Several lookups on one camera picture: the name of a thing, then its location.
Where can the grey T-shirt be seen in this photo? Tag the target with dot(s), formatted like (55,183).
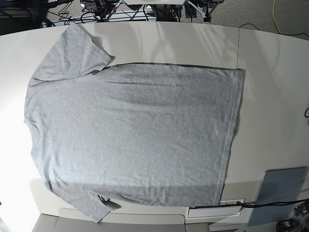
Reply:
(146,133)

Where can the blue-grey flat panel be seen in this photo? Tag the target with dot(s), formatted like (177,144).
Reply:
(281,185)

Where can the black device bottom right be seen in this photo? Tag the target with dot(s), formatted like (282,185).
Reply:
(286,225)

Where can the aluminium frame stand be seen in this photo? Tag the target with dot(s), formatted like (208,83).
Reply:
(119,10)

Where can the white table cable grommet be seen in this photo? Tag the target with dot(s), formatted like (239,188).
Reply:
(225,208)

